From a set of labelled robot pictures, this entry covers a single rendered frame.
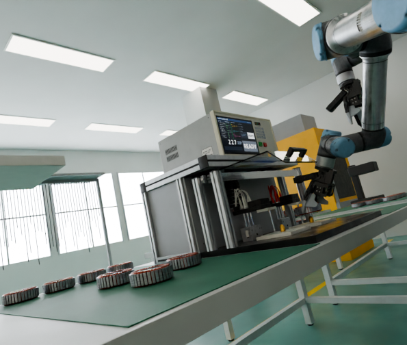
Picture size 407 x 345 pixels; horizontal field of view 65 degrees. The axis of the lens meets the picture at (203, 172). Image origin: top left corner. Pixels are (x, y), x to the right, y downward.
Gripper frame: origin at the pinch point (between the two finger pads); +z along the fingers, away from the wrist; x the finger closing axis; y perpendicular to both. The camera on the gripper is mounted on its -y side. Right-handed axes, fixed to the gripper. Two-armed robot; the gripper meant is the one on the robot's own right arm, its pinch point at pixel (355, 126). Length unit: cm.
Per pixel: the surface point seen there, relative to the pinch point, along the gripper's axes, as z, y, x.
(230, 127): -10, -36, -43
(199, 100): -190, -299, 259
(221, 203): 22, -33, -64
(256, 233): 36, -35, -44
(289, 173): 12.8, -32.0, -10.7
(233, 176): 13, -33, -54
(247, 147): -1, -36, -35
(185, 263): 39, -35, -86
